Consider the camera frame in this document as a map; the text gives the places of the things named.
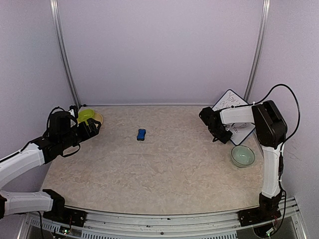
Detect front aluminium rail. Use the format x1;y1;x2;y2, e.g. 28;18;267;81
17;198;308;239

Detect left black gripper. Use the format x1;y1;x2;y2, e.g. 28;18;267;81
59;118;101;150

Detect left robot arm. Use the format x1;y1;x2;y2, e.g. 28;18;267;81
0;107;101;222

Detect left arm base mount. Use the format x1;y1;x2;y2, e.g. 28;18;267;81
43;206;87;227

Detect aluminium frame post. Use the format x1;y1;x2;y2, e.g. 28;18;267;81
50;0;81;108
244;0;271;101

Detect left aluminium frame post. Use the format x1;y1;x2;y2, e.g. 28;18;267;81
50;0;81;108

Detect small blue-framed whiteboard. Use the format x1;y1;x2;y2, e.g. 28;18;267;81
212;89;255;145

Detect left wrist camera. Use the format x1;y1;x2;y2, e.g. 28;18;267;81
69;105;78;119

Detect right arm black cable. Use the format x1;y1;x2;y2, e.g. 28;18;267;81
230;84;301;225

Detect right aluminium frame post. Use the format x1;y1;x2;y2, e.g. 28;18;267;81
244;0;271;101

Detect pale green glass bowl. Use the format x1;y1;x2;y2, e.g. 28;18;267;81
231;145;255;168

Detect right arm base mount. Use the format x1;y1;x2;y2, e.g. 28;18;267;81
238;204;281;227

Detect blue whiteboard eraser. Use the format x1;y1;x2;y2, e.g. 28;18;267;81
137;129;146;141

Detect lime green bowl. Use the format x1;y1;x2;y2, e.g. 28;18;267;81
77;109;95;123

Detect beige plate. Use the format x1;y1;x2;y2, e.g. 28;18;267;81
93;112;103;128

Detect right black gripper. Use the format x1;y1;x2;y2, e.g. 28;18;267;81
207;123;232;143

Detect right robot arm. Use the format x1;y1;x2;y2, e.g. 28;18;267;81
199;100;288;221

